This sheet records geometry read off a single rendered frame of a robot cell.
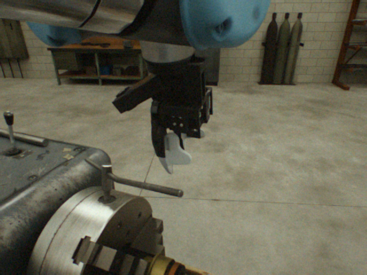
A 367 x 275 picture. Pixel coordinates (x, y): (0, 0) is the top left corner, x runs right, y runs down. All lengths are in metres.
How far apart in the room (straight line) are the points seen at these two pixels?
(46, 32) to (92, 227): 0.40
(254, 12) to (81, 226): 0.51
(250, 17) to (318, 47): 7.32
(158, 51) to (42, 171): 0.50
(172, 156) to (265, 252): 1.82
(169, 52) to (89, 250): 0.40
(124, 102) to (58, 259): 0.33
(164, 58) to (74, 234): 0.39
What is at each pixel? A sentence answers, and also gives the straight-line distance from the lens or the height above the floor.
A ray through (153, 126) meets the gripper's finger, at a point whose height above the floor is 1.46.
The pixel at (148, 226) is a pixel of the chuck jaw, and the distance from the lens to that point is 0.73.
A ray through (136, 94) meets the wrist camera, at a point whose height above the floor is 1.50.
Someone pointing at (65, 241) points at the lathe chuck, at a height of 1.21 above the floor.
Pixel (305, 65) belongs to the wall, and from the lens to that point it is 7.46.
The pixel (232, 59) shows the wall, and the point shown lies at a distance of 7.03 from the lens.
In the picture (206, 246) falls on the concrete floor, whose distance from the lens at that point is 2.17.
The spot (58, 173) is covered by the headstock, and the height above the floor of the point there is 1.25.
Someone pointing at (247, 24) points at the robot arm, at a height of 1.61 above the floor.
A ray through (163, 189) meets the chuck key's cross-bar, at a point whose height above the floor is 1.35.
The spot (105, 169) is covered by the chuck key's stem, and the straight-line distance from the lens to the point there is 0.59.
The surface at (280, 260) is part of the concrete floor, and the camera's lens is 2.19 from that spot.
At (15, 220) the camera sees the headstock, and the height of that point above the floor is 1.24.
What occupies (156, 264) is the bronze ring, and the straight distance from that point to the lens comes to 0.63.
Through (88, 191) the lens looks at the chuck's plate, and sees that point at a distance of 0.67.
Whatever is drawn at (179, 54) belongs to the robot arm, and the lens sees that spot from 0.35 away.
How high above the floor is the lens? 1.61
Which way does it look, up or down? 27 degrees down
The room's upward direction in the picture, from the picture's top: straight up
